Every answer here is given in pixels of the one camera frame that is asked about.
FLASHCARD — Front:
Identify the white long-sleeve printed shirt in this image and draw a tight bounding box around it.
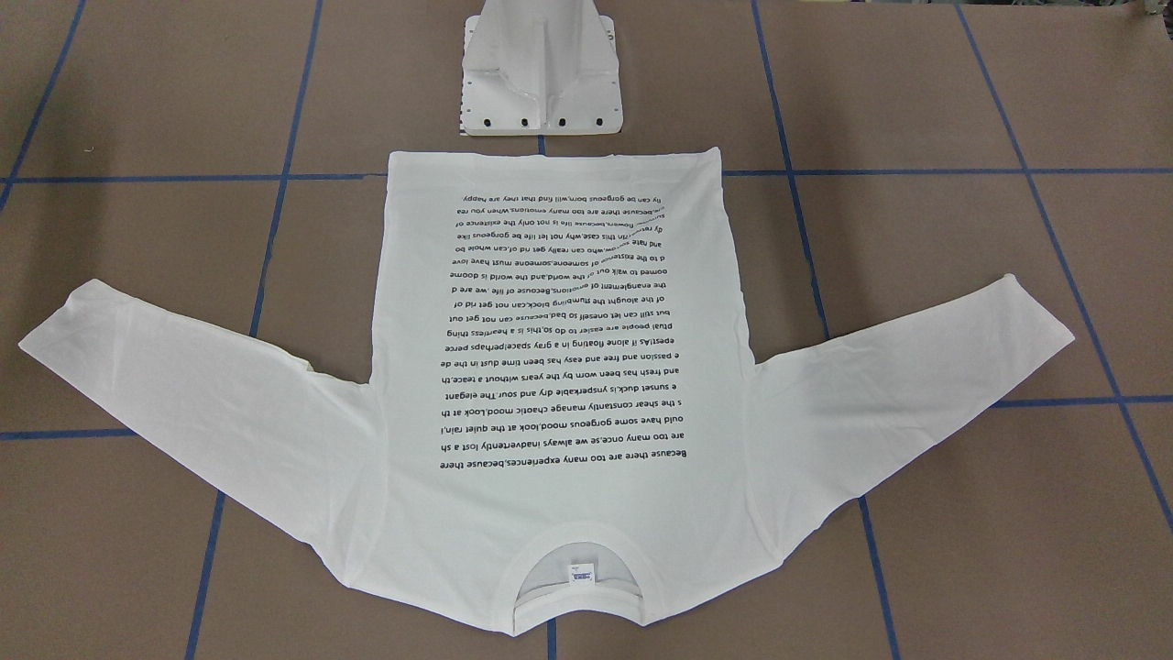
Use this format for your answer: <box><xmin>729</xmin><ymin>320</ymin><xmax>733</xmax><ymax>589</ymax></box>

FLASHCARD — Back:
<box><xmin>18</xmin><ymin>149</ymin><xmax>1073</xmax><ymax>635</ymax></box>

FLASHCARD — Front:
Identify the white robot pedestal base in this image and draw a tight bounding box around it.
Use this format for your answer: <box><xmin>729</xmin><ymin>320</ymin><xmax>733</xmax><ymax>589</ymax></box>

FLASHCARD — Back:
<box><xmin>460</xmin><ymin>1</ymin><xmax>623</xmax><ymax>137</ymax></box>

